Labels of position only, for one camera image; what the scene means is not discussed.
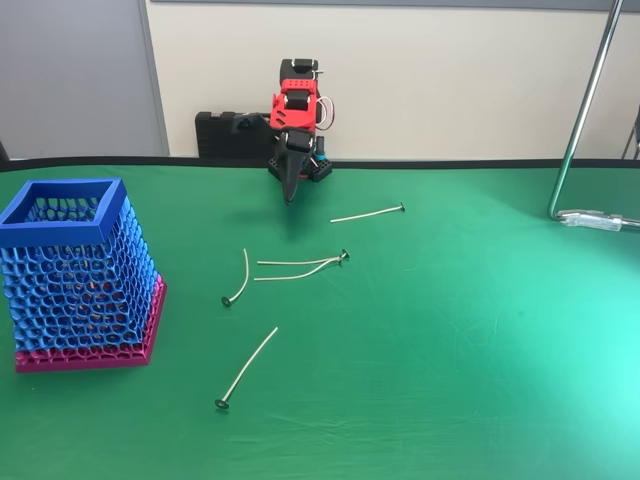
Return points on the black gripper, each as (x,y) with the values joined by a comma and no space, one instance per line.
(293,172)

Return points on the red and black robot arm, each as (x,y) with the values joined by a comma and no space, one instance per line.
(295,117)

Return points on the blue and magenta mesh basket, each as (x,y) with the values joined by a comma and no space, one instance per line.
(75,280)

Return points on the black plastic tool case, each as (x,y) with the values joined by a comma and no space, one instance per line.
(220,142)

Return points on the green cloth with black rim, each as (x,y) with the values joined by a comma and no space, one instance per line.
(450,325)

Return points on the chrome metal stand tube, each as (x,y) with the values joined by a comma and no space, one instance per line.
(590,90)

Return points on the black gripper camera mount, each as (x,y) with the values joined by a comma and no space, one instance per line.
(250,122)

